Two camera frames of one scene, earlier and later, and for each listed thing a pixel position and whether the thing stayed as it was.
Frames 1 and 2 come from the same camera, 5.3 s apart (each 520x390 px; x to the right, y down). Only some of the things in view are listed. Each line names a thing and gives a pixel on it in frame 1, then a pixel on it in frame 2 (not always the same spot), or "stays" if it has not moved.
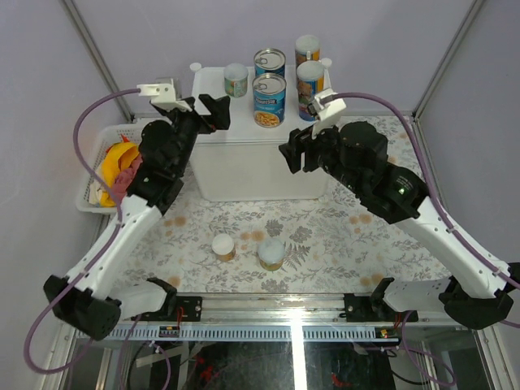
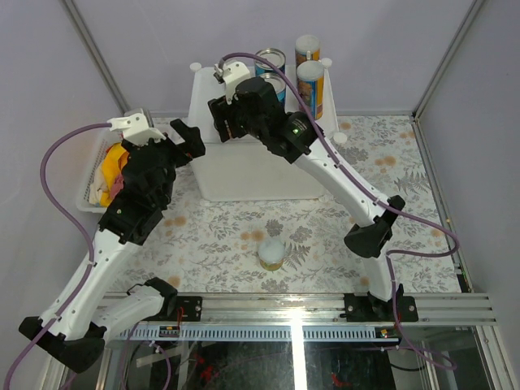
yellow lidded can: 271,253 stays
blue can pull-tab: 269,60 stays
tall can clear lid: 310,80 stays
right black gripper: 301,140 → 219,109
